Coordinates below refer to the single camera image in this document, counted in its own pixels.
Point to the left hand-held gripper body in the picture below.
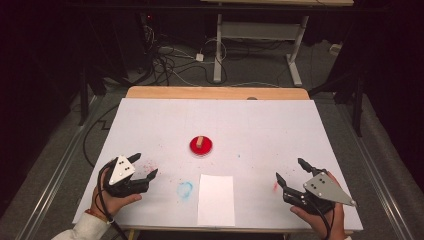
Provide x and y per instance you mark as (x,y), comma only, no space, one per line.
(121,170)

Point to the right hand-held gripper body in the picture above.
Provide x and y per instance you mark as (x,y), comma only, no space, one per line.
(325,191)

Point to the small wooden stamp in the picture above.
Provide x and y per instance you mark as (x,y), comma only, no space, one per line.
(199,141)

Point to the round red ink pad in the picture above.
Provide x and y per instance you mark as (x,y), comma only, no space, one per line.
(206,148)

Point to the person's left hand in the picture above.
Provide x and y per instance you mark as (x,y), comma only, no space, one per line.
(115,203)

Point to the person's right hand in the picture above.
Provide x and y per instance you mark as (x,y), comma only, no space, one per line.
(311,223)

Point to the white table cover board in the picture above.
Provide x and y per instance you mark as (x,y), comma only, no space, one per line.
(253,126)

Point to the white paper sheet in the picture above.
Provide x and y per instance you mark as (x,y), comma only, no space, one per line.
(216,200)

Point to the black metal stand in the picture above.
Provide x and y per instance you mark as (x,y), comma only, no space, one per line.
(357,106)
(83,100)

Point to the wooden table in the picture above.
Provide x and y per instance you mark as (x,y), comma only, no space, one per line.
(216,92)

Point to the white power adapter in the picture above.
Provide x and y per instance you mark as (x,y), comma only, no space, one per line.
(199,57)

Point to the white floor socket box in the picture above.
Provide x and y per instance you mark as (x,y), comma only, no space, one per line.
(335,49)

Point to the metal floor rail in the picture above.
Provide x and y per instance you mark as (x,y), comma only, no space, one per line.
(56,173)
(376,173)

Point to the white metal desk frame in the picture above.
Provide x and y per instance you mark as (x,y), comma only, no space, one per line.
(256,30)

